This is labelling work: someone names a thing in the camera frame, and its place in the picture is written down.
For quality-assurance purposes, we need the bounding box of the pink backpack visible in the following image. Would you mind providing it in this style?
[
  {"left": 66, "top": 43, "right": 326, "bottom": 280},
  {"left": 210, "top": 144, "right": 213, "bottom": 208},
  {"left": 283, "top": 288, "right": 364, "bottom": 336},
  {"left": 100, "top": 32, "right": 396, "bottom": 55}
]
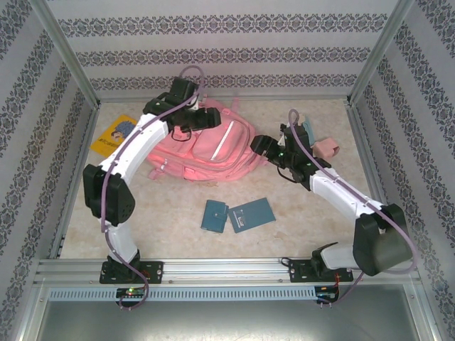
[{"left": 147, "top": 97, "right": 271, "bottom": 183}]

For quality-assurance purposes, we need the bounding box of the thin teal book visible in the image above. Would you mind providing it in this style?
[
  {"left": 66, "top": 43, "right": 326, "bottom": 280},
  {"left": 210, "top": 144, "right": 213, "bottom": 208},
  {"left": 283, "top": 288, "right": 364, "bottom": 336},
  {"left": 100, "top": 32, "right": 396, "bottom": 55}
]
[{"left": 301, "top": 112, "right": 317, "bottom": 146}]

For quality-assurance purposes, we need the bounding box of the pink and teal box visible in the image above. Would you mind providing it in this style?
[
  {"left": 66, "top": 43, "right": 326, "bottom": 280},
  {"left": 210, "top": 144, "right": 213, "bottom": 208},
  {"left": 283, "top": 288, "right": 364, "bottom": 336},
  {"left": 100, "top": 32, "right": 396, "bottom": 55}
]
[{"left": 310, "top": 136, "right": 341, "bottom": 161}]

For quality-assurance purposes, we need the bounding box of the teal notebook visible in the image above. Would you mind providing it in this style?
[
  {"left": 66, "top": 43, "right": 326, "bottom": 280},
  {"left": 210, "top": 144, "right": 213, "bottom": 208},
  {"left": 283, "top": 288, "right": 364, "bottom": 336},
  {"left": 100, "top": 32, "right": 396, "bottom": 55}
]
[{"left": 227, "top": 197, "right": 277, "bottom": 234}]

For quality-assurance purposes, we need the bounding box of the yellow illustrated book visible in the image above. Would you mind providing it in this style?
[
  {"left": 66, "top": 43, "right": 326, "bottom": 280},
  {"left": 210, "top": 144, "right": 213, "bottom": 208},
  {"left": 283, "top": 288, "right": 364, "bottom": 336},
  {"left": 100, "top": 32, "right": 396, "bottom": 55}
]
[{"left": 88, "top": 114, "right": 138, "bottom": 157}]

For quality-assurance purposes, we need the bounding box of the teal snap wallet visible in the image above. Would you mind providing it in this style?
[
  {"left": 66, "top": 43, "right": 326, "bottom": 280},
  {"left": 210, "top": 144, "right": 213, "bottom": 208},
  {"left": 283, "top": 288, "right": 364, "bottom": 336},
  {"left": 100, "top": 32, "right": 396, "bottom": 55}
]
[{"left": 200, "top": 199, "right": 230, "bottom": 234}]

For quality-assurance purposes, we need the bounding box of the small green circuit board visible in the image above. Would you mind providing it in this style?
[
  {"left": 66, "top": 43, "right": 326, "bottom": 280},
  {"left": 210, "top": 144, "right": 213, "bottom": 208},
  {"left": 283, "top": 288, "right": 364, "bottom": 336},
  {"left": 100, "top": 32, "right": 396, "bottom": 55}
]
[
  {"left": 317, "top": 283, "right": 341, "bottom": 303},
  {"left": 117, "top": 287, "right": 146, "bottom": 298}
]

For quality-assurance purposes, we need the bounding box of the grey metal panel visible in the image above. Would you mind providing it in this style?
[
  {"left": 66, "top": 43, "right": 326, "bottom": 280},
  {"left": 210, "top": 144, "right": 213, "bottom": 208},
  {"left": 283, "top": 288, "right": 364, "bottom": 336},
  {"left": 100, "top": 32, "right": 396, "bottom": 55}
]
[{"left": 35, "top": 301, "right": 429, "bottom": 341}]

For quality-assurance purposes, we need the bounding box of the thin black camera cable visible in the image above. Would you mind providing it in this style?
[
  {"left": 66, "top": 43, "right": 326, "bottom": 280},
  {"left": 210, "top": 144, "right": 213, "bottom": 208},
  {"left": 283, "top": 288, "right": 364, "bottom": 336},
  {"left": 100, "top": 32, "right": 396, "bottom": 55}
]
[
  {"left": 168, "top": 129, "right": 195, "bottom": 142},
  {"left": 277, "top": 166, "right": 298, "bottom": 183}
]

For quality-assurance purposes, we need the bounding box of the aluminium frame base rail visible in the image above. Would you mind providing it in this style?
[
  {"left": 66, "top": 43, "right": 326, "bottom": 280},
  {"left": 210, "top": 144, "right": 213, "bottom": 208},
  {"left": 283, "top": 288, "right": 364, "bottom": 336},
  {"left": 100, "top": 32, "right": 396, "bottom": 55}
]
[{"left": 97, "top": 92, "right": 351, "bottom": 104}]

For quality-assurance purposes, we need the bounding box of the aluminium frame side rail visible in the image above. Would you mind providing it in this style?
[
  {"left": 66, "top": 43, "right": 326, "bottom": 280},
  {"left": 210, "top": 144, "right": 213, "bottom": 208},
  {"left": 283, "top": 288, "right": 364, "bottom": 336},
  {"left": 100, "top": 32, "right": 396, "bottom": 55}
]
[
  {"left": 346, "top": 102, "right": 392, "bottom": 207},
  {"left": 48, "top": 104, "right": 102, "bottom": 259}
]

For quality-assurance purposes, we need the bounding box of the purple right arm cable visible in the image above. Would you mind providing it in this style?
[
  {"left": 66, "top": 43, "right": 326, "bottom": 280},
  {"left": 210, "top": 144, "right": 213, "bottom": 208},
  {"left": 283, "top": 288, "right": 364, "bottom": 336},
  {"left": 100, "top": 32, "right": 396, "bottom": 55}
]
[{"left": 287, "top": 108, "right": 419, "bottom": 306}]

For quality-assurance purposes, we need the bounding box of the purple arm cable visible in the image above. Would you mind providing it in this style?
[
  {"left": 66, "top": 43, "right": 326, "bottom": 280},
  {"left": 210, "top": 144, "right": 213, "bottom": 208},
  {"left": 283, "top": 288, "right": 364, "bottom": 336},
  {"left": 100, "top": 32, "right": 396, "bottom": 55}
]
[
  {"left": 101, "top": 65, "right": 207, "bottom": 313},
  {"left": 287, "top": 108, "right": 419, "bottom": 306}
]

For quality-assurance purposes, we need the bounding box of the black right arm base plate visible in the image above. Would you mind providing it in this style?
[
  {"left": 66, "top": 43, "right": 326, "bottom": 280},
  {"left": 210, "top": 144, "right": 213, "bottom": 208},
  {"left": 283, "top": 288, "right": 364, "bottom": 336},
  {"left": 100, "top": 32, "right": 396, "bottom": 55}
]
[{"left": 288, "top": 261, "right": 356, "bottom": 284}]

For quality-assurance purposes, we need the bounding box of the aluminium frame post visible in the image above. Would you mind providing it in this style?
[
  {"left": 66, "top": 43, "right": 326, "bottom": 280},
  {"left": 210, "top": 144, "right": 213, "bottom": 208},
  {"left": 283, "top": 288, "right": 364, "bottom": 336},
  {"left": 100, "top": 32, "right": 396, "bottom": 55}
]
[
  {"left": 346, "top": 0, "right": 417, "bottom": 107},
  {"left": 37, "top": 0, "right": 102, "bottom": 109}
]

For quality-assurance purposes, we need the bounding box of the aluminium mounting rail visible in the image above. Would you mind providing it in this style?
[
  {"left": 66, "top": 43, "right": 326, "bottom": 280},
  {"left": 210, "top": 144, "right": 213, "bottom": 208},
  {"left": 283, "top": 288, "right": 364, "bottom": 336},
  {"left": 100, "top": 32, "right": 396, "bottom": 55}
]
[{"left": 33, "top": 258, "right": 422, "bottom": 283}]

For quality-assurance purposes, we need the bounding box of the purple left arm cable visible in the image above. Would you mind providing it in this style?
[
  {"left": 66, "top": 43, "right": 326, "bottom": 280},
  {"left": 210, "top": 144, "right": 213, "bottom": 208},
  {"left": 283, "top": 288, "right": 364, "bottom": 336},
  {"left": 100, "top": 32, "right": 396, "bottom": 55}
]
[{"left": 101, "top": 65, "right": 207, "bottom": 313}]

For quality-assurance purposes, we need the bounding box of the slotted grey cable duct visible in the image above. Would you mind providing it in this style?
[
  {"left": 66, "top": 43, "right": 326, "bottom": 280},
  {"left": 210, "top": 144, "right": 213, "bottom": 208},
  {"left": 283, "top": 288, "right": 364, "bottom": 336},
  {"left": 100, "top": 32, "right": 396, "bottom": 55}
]
[{"left": 48, "top": 286, "right": 318, "bottom": 302}]

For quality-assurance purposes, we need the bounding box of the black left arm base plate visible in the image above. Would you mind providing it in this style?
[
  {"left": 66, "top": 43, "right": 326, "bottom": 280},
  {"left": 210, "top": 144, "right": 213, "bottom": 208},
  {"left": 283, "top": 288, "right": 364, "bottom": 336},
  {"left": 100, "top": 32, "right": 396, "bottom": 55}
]
[{"left": 99, "top": 260, "right": 165, "bottom": 285}]

